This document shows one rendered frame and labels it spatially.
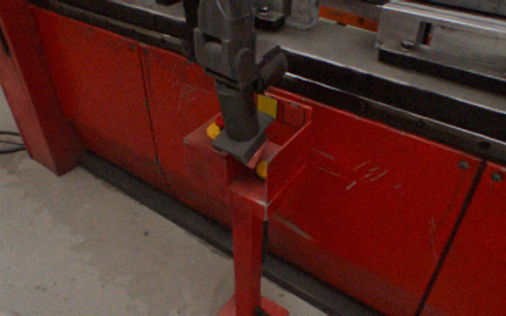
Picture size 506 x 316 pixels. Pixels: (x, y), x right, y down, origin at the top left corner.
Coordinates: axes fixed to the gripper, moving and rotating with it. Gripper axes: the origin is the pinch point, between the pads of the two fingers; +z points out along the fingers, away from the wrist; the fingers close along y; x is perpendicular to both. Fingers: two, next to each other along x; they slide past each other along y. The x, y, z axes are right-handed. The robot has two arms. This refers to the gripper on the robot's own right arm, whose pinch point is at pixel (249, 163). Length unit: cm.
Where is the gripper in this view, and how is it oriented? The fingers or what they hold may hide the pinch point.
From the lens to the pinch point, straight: 78.9
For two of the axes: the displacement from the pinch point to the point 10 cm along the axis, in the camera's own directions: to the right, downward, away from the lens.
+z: 1.3, 6.4, 7.6
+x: -8.3, -3.5, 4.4
